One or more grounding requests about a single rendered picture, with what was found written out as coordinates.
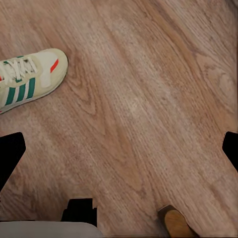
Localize gym shoe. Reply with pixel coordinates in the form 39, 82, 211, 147
0, 48, 69, 114

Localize sandal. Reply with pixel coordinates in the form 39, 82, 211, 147
159, 205, 202, 238

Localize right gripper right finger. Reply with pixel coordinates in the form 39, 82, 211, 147
222, 132, 238, 171

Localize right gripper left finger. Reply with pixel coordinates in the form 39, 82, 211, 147
0, 132, 26, 191

